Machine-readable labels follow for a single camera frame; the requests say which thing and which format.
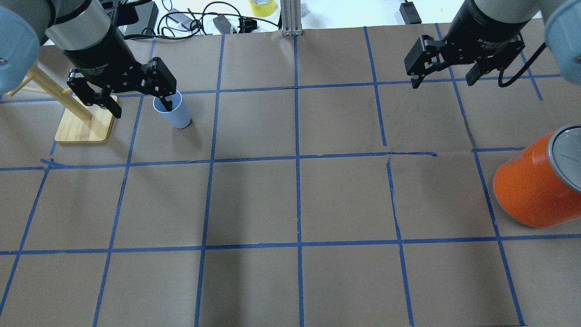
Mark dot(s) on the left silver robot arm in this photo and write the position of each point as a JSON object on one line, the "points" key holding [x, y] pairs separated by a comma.
{"points": [[69, 24]]}

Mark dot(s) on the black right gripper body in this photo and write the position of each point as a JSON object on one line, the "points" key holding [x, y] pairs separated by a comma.
{"points": [[486, 28]]}

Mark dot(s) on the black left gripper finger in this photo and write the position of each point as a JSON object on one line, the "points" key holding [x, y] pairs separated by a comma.
{"points": [[89, 97], [156, 79]]}

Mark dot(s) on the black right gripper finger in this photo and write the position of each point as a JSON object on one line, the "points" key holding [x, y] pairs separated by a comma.
{"points": [[478, 70], [427, 56]]}

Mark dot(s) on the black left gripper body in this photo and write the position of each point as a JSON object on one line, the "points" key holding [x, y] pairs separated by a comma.
{"points": [[98, 60]]}

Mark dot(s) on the orange can container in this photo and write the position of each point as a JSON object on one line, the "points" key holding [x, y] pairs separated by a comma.
{"points": [[541, 186]]}

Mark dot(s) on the light blue plastic cup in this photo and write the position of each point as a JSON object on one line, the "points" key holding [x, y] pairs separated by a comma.
{"points": [[179, 117]]}

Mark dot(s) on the wooden cup rack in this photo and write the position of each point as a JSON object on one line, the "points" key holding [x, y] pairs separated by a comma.
{"points": [[80, 123]]}

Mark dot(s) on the black power adapter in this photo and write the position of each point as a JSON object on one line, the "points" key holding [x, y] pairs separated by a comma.
{"points": [[147, 14]]}

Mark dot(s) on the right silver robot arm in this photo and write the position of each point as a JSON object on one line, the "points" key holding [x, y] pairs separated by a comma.
{"points": [[561, 30]]}

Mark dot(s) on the yellow tape roll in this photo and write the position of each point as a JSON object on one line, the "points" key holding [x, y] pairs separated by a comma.
{"points": [[262, 8]]}

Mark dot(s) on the aluminium frame post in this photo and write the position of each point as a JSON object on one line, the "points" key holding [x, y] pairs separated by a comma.
{"points": [[290, 15]]}

